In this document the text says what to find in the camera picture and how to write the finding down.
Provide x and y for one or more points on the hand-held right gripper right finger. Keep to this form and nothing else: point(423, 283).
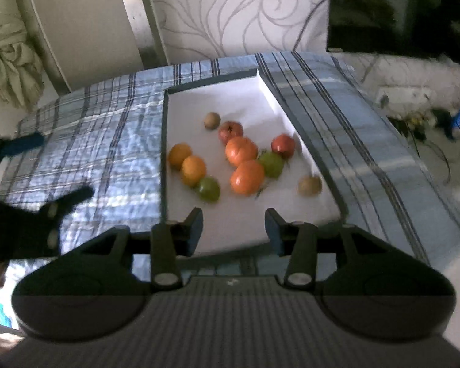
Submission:
point(274, 232)

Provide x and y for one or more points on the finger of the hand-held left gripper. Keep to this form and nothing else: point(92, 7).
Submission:
point(23, 144)
point(71, 200)

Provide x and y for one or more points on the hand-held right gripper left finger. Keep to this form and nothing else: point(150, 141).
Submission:
point(193, 230)

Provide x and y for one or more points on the green round fruit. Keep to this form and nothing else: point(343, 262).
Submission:
point(209, 188)
point(271, 164)

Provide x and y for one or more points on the beige round fruit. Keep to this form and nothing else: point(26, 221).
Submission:
point(310, 185)

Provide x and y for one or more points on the small orange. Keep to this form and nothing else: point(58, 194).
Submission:
point(193, 170)
point(179, 155)

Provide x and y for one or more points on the orange tangerine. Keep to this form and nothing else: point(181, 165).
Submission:
point(241, 150)
point(247, 176)

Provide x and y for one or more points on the small red fruit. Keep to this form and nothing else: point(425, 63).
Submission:
point(283, 146)

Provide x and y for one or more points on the large red fruit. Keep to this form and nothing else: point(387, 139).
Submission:
point(230, 131)

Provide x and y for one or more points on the brown round fruit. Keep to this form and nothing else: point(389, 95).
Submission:
point(212, 120)

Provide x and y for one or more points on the white tray box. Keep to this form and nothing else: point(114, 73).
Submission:
point(234, 96)

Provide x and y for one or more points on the colourful printed sheet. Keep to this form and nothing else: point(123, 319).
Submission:
point(0, 312)

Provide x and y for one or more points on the blue plaid cloth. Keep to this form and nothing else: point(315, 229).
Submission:
point(99, 122)

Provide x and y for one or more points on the beige fringed cloth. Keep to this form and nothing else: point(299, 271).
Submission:
point(11, 57)

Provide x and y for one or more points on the black television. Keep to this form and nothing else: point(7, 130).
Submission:
point(387, 7)

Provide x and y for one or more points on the metal door frame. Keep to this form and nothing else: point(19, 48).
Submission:
point(142, 19)

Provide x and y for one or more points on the white wall socket panel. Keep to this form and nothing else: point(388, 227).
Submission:
point(406, 95)

